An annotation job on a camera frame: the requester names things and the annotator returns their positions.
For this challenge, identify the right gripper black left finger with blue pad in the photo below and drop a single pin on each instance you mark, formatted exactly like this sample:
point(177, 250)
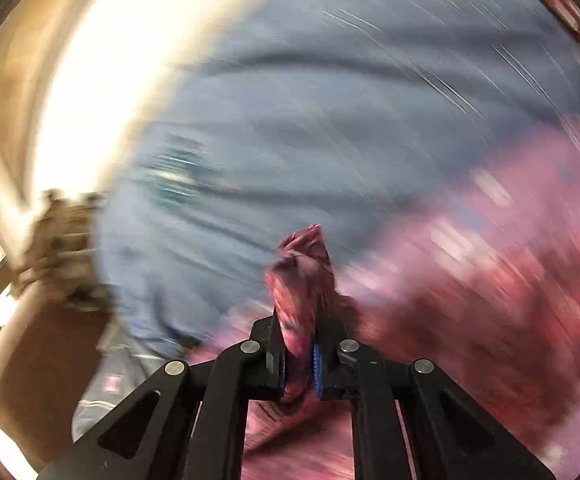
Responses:
point(185, 421)

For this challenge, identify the blue plaid quilt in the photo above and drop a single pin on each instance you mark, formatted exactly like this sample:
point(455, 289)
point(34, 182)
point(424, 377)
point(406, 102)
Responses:
point(330, 112)

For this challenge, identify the maroon floral small garment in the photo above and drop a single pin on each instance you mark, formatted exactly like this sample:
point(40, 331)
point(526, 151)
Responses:
point(302, 286)

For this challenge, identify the brown patterned cloth bundle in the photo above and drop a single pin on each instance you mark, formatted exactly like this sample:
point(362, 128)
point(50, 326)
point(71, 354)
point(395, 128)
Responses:
point(61, 254)

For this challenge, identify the purple floral bed sheet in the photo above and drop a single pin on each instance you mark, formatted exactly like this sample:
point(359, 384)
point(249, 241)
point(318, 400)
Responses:
point(484, 282)

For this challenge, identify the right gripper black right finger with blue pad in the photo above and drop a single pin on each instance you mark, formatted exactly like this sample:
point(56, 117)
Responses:
point(412, 421)

